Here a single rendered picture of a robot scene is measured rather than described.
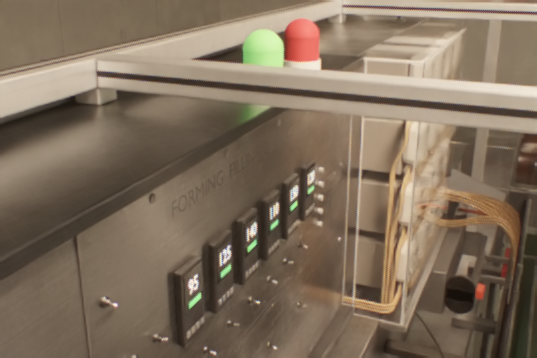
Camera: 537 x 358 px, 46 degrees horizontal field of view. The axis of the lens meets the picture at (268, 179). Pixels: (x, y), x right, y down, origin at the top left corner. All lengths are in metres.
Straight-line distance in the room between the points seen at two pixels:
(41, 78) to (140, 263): 0.26
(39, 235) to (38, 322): 0.09
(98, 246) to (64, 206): 0.07
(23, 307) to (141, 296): 0.16
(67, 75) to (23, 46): 3.61
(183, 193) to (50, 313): 0.21
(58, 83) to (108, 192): 0.27
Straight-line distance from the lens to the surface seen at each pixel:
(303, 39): 1.04
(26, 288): 0.54
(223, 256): 0.79
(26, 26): 4.45
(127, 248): 0.63
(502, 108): 0.68
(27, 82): 0.77
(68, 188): 0.58
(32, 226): 0.51
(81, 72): 0.84
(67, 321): 0.59
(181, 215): 0.71
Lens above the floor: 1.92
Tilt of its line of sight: 20 degrees down
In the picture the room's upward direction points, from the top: straight up
